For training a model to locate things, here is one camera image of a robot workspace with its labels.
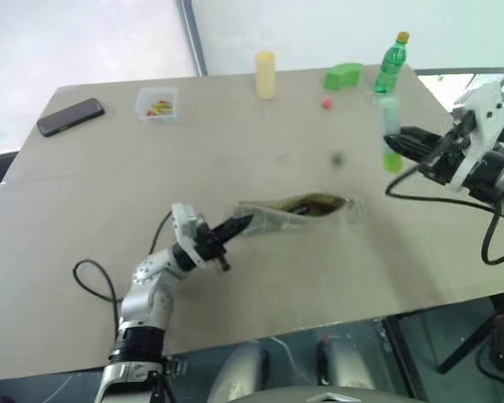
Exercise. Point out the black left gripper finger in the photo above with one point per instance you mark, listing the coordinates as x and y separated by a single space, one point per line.
233 222
233 232

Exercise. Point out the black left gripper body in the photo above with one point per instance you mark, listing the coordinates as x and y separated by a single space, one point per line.
210 247

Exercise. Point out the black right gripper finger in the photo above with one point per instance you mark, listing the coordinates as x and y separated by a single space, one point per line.
422 134
411 148

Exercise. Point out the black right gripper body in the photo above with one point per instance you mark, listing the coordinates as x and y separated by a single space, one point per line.
451 155

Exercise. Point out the white green marker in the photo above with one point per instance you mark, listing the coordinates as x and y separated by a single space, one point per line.
390 117

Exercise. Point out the clear plastic zip bag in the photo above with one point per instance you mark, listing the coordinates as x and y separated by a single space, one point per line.
269 218

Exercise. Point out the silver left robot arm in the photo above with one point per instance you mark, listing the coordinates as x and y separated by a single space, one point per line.
145 294

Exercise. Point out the black marker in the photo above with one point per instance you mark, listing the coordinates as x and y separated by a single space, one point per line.
302 208

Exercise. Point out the green bottle yellow cap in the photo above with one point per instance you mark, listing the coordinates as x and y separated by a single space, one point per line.
390 67

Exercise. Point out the small red object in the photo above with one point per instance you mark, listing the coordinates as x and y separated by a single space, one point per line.
327 103

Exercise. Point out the green plastic block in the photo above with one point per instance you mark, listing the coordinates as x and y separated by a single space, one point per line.
342 75

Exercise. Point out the grey rounded robot leg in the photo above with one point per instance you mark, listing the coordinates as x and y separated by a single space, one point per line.
239 373
344 365

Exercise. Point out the red yellow small pieces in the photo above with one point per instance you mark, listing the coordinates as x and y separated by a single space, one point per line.
159 108

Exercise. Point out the clear plastic box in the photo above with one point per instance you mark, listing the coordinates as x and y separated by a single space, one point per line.
145 105

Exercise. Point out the pale yellow cylinder cup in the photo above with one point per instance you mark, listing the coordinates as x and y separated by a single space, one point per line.
265 75

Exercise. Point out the black smartphone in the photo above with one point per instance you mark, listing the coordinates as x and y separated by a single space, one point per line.
70 117

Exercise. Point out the grey robot torso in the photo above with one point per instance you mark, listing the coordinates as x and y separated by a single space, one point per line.
332 396

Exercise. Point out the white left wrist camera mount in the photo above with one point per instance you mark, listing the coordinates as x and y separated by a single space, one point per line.
185 226

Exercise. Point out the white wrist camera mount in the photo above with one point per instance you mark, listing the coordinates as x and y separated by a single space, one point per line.
487 117
185 226

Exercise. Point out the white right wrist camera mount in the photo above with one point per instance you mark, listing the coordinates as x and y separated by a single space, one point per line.
487 117

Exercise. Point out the grey window frame post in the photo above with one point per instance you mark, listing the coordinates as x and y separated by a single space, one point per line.
195 38

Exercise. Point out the black table leg frame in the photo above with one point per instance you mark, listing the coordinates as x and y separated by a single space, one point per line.
466 344

